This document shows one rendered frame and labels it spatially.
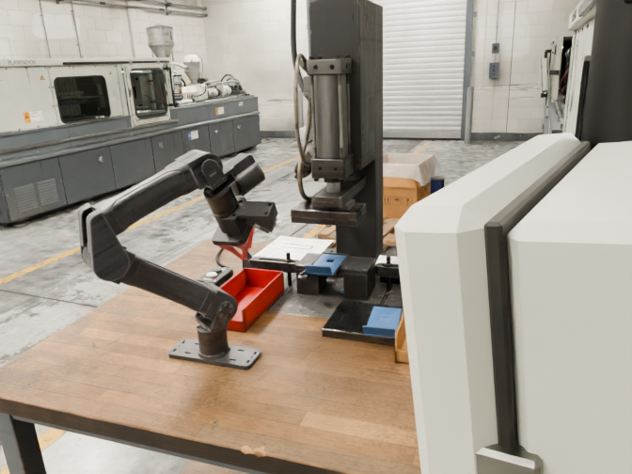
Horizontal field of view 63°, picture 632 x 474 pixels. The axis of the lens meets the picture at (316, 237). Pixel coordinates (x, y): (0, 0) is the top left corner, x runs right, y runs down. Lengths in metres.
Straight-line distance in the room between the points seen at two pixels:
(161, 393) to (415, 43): 9.86
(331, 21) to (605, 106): 1.14
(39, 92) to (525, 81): 7.79
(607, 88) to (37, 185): 6.25
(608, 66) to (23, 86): 6.24
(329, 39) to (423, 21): 9.24
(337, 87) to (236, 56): 10.84
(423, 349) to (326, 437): 0.79
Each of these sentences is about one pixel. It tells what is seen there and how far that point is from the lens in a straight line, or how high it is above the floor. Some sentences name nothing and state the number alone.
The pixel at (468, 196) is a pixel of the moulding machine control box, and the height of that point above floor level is 1.46.
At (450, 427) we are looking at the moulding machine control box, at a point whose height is 1.39.
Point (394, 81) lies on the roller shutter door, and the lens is 10.71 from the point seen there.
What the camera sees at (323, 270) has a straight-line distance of 1.33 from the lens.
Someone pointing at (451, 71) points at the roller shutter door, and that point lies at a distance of 10.49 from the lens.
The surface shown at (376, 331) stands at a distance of 1.17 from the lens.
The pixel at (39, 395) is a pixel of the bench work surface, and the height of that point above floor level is 0.90.
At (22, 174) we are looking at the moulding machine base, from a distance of 6.29.
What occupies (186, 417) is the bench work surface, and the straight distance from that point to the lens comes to 1.03.
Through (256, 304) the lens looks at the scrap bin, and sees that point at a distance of 1.31.
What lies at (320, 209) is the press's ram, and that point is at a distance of 1.36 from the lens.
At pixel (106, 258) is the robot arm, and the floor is 1.19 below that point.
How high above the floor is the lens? 1.50
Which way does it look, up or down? 18 degrees down
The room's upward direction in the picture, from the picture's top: 3 degrees counter-clockwise
